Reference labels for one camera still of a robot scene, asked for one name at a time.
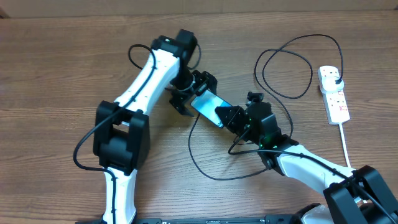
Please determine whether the black charger cable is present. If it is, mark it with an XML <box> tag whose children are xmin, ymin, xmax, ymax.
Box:
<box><xmin>188</xmin><ymin>34</ymin><xmax>345</xmax><ymax>182</ymax></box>

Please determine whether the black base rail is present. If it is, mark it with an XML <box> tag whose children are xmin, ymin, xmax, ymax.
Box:
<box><xmin>74</xmin><ymin>213</ymin><xmax>352</xmax><ymax>224</ymax></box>

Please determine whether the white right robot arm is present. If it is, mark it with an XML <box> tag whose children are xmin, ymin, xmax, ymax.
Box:
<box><xmin>215</xmin><ymin>102</ymin><xmax>397</xmax><ymax>223</ymax></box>

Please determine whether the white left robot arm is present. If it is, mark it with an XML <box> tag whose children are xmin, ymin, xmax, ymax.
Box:
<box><xmin>93</xmin><ymin>29</ymin><xmax>217</xmax><ymax>223</ymax></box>

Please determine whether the white power strip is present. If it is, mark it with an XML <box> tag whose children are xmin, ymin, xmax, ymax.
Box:
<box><xmin>317</xmin><ymin>65</ymin><xmax>350</xmax><ymax>125</ymax></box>

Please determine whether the blue Samsung smartphone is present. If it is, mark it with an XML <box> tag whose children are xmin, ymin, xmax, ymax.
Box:
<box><xmin>191</xmin><ymin>90</ymin><xmax>231</xmax><ymax>128</ymax></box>

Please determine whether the white charger plug adapter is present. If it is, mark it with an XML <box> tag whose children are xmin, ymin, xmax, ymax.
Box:
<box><xmin>320</xmin><ymin>77</ymin><xmax>345</xmax><ymax>94</ymax></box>

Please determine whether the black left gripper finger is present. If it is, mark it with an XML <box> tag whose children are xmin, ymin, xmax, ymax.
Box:
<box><xmin>169</xmin><ymin>90</ymin><xmax>194</xmax><ymax>117</ymax></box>
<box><xmin>208</xmin><ymin>82</ymin><xmax>218</xmax><ymax>95</ymax></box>

